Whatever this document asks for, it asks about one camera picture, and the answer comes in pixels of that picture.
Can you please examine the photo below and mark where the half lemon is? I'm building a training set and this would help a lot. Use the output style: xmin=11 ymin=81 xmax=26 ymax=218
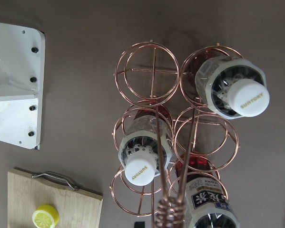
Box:
xmin=32 ymin=204 xmax=59 ymax=228

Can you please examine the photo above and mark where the wooden cutting board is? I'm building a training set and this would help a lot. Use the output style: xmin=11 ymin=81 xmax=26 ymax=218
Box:
xmin=8 ymin=169 xmax=103 ymax=228

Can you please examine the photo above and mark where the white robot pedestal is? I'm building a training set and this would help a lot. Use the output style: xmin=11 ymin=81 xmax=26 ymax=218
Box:
xmin=0 ymin=23 xmax=45 ymax=150

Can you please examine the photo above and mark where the tea bottle front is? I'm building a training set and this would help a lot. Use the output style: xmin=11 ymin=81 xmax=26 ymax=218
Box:
xmin=118 ymin=105 xmax=173 ymax=186

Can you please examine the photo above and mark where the tea bottle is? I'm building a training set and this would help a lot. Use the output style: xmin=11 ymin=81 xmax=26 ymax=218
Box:
xmin=174 ymin=153 xmax=240 ymax=228
xmin=118 ymin=105 xmax=173 ymax=186
xmin=180 ymin=45 xmax=270 ymax=120

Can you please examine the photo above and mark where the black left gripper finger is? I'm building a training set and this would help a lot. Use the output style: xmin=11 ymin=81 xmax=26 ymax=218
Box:
xmin=134 ymin=221 xmax=145 ymax=228

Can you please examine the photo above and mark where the copper wire bottle basket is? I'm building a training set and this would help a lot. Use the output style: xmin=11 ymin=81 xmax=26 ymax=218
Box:
xmin=112 ymin=42 xmax=239 ymax=228

